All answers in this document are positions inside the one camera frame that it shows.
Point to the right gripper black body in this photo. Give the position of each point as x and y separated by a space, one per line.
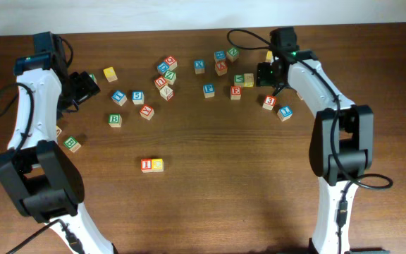
266 77

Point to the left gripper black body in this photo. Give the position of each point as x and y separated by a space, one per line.
78 90

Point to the red I block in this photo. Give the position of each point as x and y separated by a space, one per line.
146 165

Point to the yellow C block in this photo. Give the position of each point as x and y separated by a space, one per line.
157 165

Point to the green R block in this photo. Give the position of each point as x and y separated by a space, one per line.
299 96

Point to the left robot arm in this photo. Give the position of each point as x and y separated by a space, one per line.
37 175

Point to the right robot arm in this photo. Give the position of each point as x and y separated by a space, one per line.
341 147

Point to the green J block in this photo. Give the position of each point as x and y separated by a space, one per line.
93 78

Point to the yellow block upper middle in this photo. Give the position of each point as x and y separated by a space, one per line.
269 57

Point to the yellow block upper left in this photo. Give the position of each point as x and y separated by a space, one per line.
110 74

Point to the blue T block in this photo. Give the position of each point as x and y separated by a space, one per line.
119 98

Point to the yellow block far left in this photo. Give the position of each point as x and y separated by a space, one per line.
58 131

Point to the yellow 8 block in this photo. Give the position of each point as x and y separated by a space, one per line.
248 80

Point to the green B block upper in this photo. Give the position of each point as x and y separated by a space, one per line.
115 120

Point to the green b block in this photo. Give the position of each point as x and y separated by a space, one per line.
115 120
72 144

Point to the green N block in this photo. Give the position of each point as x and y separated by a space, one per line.
232 54

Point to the green B block lower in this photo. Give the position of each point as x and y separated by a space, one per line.
72 144

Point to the green V block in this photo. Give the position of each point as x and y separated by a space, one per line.
239 80

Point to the red 3 block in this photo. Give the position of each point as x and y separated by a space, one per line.
269 102

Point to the blue 5 block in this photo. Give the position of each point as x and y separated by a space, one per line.
138 97

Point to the blue H block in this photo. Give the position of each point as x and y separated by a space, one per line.
219 56

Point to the red A block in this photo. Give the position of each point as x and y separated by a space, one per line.
221 68

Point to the red E block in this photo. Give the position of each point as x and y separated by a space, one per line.
235 92

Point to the blue L block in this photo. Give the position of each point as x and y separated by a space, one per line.
284 113

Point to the red Y block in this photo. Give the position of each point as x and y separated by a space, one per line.
147 112

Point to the red U block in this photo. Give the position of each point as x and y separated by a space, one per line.
160 82

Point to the blue X block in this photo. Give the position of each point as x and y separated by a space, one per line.
199 66

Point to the blue D block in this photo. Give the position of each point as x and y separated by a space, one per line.
163 67

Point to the blue P block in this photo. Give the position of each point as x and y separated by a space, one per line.
208 90

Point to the plain wood red-edged block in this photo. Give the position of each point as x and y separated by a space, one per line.
166 92

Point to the green Z block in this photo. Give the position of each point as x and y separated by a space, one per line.
170 77

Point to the red Q block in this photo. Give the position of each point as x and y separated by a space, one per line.
171 62

